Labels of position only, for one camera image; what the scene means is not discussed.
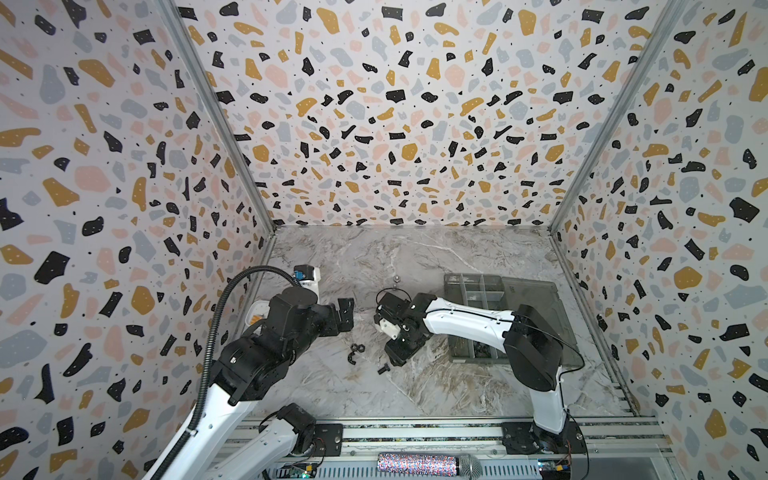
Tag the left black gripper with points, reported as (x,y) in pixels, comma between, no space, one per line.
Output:
(347,313)

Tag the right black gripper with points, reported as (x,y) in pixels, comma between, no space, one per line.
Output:
(398,321)

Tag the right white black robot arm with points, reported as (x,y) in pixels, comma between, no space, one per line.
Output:
(533,349)

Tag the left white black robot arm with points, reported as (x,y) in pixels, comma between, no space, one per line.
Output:
(240,378)

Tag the white square container orange label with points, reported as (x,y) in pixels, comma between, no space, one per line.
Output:
(257,312)

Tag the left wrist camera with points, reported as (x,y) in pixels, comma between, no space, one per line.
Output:
(308,277)

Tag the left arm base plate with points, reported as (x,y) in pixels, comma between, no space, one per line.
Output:
(320,440)

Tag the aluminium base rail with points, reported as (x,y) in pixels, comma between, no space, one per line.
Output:
(617,448)

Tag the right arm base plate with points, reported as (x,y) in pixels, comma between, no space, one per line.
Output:
(526,438)

